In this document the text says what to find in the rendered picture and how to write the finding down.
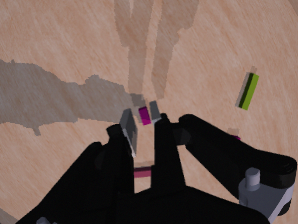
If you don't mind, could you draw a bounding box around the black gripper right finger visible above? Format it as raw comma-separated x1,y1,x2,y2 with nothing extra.
147,100,297,224

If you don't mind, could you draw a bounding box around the pink rod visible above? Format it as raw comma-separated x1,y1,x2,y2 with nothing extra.
134,167,151,178

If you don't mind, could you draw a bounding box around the lime green rod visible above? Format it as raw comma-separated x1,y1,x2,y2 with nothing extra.
238,73,259,110

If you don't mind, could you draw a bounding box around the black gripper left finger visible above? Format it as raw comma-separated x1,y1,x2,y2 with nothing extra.
15,108,138,224

